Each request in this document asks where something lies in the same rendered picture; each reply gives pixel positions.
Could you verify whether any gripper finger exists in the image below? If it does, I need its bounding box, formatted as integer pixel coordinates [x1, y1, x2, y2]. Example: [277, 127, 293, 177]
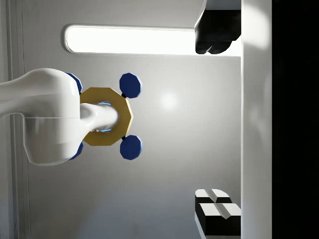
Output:
[194, 9, 242, 55]
[194, 188, 242, 239]

